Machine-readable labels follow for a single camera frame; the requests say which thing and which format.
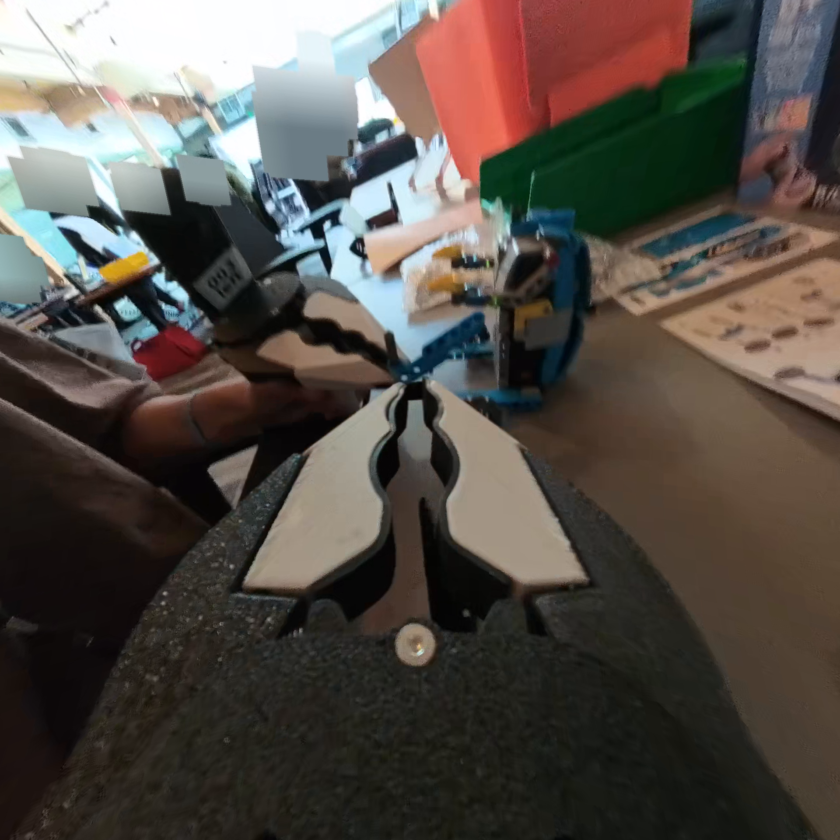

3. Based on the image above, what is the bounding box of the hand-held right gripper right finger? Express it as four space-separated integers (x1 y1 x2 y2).
423 377 591 632

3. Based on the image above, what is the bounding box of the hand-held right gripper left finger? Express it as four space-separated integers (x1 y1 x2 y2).
243 382 409 623

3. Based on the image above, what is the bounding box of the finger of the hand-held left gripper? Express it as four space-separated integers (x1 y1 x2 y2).
298 292 389 360
256 328 399 388

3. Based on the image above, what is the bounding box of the blue toy brick beam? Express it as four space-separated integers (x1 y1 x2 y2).
392 310 492 387

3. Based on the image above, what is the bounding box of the person's left forearm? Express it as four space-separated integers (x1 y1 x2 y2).
121 384 227 470

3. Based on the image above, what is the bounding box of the grey desk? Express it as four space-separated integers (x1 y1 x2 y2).
217 190 840 840

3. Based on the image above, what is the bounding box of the person's left hand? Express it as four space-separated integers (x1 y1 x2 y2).
215 379 370 448

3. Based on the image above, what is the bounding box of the clear plastic parts bag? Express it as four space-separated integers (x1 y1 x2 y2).
399 248 503 319

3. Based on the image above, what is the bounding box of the black office chair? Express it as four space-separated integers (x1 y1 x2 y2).
282 197 365 280

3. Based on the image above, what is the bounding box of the brown paper sheet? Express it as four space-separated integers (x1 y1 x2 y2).
363 199 490 275

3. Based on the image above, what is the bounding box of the yellow box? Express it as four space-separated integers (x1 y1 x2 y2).
97 251 153 284

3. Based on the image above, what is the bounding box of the wooden background table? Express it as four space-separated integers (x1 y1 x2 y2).
72 264 163 311

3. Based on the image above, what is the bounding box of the blue grey toy brick robot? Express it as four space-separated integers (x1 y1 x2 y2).
427 209 595 413

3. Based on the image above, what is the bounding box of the wooden board stand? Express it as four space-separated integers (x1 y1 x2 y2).
366 45 485 199

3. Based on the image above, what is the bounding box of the person's brown clothing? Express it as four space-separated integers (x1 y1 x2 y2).
0 320 217 840

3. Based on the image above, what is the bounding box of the orange felt bag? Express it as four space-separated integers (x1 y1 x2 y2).
415 0 695 186

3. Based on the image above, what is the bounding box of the green storage bin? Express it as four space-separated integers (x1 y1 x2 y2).
479 58 750 238

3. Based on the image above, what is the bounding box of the open instruction booklet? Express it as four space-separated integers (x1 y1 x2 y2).
658 256 840 422

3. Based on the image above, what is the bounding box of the blue printed leaflet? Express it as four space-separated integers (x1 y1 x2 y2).
612 205 840 317

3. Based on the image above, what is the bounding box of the toy robot kit box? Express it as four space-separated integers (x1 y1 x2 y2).
736 0 840 210

